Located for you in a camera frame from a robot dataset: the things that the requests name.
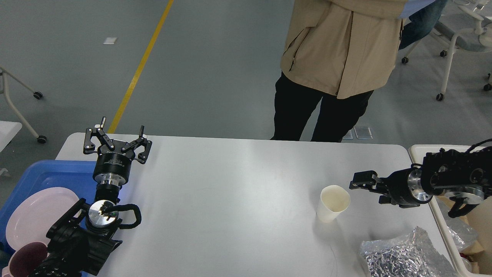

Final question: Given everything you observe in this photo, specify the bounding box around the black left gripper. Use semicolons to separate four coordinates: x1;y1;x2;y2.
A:
83;117;153;185

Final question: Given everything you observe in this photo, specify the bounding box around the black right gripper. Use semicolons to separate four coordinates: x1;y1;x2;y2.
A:
349;168;433;209

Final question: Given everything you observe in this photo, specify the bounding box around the aluminium foil piece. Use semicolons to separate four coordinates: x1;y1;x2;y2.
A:
359;227;457;277

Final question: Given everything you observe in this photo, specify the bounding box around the pink plate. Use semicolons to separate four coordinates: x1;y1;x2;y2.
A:
6;187;79;251

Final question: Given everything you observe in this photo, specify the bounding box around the aluminium foil sheet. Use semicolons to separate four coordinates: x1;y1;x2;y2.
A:
436;198;479;253

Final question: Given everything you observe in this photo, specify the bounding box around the pink mug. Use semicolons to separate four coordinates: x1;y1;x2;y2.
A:
1;242;48;277

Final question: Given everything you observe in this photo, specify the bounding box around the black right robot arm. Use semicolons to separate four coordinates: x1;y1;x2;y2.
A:
349;140;492;219

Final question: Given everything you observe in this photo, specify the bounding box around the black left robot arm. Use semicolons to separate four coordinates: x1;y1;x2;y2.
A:
30;117;153;277

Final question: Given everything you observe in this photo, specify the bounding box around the blue plastic tray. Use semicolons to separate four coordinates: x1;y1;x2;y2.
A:
1;160;96;254

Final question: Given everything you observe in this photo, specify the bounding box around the white floor socket plate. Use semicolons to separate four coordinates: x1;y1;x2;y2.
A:
354;126;374;140

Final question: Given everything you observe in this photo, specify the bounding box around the white chair left edge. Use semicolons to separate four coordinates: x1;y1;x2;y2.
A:
0;66;47;144

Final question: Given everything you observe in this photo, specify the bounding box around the white side table corner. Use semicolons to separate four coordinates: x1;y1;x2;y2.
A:
0;121;22;152

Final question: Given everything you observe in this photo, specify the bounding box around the beige plastic bin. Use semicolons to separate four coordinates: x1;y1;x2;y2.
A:
409;144;492;277

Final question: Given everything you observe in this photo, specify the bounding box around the crumpled brown paper in bin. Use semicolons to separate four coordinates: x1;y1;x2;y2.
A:
459;240;485;256

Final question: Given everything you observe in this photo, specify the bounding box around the person in black trousers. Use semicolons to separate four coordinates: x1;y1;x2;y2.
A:
273;0;413;142

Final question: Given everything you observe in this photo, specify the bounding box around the person in blue jeans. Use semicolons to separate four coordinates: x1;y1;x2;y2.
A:
399;0;448;50

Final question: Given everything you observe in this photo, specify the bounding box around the white grey office chair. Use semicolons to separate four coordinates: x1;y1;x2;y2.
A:
401;0;492;102

